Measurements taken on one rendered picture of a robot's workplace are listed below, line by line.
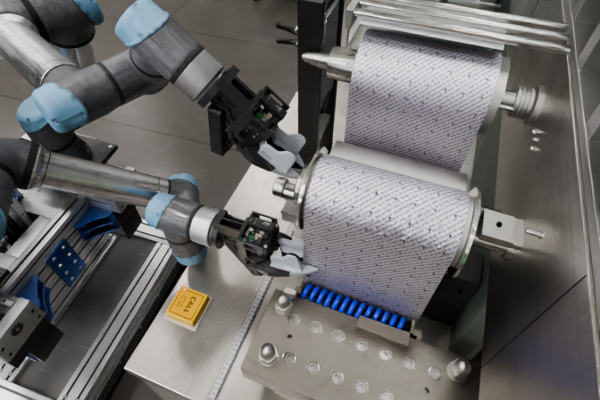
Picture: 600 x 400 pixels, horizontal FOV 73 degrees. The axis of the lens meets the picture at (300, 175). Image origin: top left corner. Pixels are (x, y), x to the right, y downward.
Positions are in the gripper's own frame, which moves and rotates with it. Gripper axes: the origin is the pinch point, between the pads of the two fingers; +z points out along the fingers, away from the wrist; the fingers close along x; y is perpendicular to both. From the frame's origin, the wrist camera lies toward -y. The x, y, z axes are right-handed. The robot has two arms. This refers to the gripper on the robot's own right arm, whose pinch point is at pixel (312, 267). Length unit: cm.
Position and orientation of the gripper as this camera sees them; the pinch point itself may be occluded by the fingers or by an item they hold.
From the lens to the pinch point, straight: 79.4
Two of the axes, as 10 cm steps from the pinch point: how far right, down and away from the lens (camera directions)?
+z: 9.3, 2.7, -2.4
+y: 0.0, -6.6, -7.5
